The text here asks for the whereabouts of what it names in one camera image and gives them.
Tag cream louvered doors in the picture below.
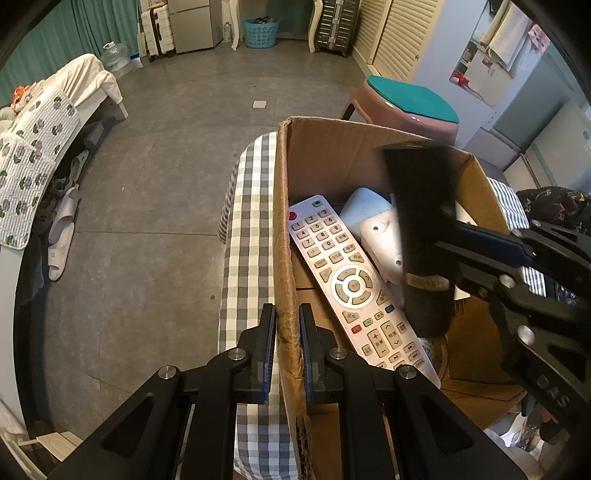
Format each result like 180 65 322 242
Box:
353 0 455 84

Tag grey mini fridge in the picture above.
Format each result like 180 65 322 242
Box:
167 0 225 55

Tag white power adapter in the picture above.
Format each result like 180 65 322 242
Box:
359 207 409 283

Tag pink plastic stool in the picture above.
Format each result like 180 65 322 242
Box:
342 75 461 148

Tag clear water jug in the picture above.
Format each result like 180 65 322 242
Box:
100 41 134 79

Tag white plastic bag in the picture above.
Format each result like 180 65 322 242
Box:
485 411 555 480

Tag orange soft toy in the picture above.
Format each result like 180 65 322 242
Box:
10 82 47 112

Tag blue plastic basket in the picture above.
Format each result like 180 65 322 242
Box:
242 17 280 49

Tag teal seat cushion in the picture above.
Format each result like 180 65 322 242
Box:
365 75 461 124

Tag white suitcase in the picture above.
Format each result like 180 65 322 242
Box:
140 4 177 63

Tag white bed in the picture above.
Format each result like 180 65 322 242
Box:
0 53 127 250

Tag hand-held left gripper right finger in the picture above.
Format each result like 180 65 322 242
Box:
298 302 528 480

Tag white slipper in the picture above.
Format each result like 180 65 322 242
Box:
46 222 75 282
58 187 80 232

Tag dark floral cloth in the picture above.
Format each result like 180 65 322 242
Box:
516 185 591 232

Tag wall mirror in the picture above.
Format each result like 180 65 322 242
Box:
448 0 552 109

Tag brown cardboard box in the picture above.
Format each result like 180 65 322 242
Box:
272 116 527 480

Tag checked tablecloth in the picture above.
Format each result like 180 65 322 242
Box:
217 131 552 480

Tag white security camera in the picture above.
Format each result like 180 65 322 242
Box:
341 187 398 241

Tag green curtain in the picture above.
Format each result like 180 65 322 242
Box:
0 0 148 107

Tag white dressing table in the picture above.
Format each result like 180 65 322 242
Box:
231 0 324 54

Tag dark ribbed suitcase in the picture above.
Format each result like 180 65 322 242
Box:
316 0 361 57

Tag white remote control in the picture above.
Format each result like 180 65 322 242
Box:
287 195 441 388

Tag grey slipper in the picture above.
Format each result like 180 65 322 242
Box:
69 148 90 178

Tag round gold tin can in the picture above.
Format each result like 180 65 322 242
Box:
429 337 451 384

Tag flower printed blanket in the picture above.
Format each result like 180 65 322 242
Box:
0 87 80 250

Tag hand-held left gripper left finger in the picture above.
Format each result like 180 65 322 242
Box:
46 302 278 480

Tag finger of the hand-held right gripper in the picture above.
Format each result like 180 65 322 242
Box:
436 242 541 347
455 220 591 296

